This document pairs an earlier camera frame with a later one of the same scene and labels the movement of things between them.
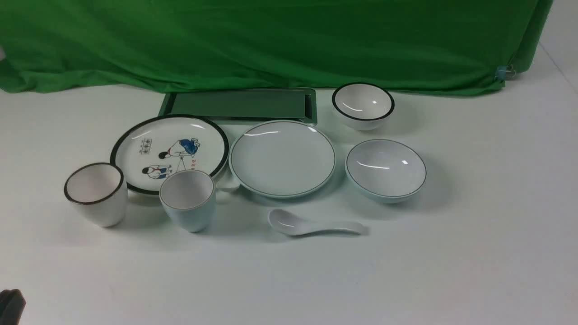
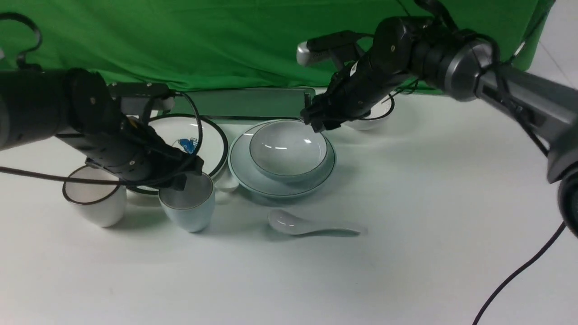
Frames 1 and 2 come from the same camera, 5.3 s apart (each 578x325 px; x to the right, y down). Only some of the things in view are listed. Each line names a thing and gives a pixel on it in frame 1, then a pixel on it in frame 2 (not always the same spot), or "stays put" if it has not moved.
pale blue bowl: [385, 171] -> [287, 150]
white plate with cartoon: [147, 151] stays put
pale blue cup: [189, 197] stays put
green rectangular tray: [295, 104] stays put
